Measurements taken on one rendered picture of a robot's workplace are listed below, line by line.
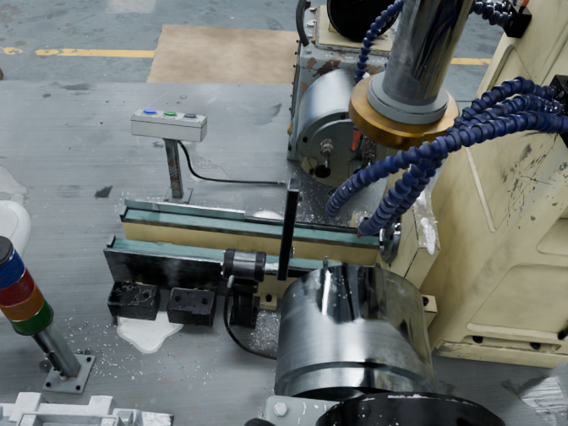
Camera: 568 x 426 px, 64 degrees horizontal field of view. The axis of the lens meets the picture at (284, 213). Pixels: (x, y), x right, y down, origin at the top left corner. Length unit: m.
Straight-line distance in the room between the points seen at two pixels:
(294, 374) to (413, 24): 0.52
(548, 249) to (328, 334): 0.39
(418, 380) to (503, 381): 0.48
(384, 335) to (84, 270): 0.77
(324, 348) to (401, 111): 0.37
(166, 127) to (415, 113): 0.63
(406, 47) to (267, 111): 0.99
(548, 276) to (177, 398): 0.74
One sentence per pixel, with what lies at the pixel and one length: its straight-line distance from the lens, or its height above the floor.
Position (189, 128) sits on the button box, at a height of 1.06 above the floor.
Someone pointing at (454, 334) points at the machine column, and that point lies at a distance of 1.03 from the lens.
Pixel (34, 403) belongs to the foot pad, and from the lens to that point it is 0.77.
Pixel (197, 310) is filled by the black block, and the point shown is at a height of 0.86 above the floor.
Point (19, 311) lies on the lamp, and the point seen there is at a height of 1.10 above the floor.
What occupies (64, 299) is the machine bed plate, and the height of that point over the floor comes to 0.80.
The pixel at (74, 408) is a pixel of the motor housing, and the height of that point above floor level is 1.06.
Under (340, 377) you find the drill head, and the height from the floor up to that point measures 1.15.
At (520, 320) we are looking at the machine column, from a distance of 1.04.
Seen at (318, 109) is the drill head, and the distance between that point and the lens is 1.08.
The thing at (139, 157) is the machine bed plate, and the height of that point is 0.80.
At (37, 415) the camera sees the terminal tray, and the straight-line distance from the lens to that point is 0.68.
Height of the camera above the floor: 1.75
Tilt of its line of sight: 48 degrees down
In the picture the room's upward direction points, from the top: 7 degrees clockwise
